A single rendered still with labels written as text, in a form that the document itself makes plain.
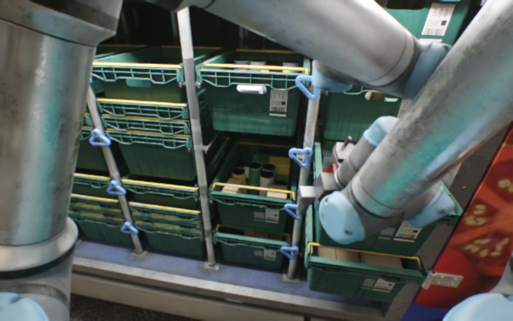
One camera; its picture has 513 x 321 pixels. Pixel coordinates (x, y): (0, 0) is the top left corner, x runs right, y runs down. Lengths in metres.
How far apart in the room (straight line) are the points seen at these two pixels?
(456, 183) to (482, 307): 0.68
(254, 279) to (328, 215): 1.15
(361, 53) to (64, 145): 0.33
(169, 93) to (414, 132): 0.92
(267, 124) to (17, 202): 0.80
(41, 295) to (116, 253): 1.41
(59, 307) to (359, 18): 0.45
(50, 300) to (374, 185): 0.41
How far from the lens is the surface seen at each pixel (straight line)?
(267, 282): 1.51
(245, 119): 1.00
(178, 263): 1.63
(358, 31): 0.28
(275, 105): 0.96
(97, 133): 1.28
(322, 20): 0.25
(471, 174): 1.01
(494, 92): 0.26
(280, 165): 1.44
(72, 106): 0.33
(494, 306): 0.38
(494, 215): 1.15
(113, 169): 1.38
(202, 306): 1.67
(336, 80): 0.48
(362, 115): 0.99
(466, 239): 1.19
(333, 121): 0.99
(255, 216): 1.26
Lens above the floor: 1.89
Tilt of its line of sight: 30 degrees down
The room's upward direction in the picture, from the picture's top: 1 degrees clockwise
